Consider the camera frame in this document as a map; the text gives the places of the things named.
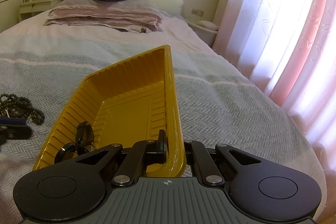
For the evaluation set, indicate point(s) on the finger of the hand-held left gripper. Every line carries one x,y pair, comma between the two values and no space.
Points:
15,132

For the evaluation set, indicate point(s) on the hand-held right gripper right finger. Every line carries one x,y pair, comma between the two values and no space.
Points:
195,154

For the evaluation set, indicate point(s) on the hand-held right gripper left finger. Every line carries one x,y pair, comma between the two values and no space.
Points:
161,146

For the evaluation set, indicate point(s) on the yellow ribbed plastic tray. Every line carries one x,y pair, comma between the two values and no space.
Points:
126,98

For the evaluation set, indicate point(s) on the white nightstand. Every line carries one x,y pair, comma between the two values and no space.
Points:
203,35

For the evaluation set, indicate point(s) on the white pillow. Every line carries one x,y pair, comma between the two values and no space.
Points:
168,5

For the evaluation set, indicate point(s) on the folded pink quilt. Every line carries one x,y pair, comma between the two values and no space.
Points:
105,14

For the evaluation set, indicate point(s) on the pink sheer curtain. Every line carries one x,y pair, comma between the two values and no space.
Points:
283,29

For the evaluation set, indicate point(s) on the wall outlet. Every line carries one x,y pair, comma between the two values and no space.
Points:
197,12

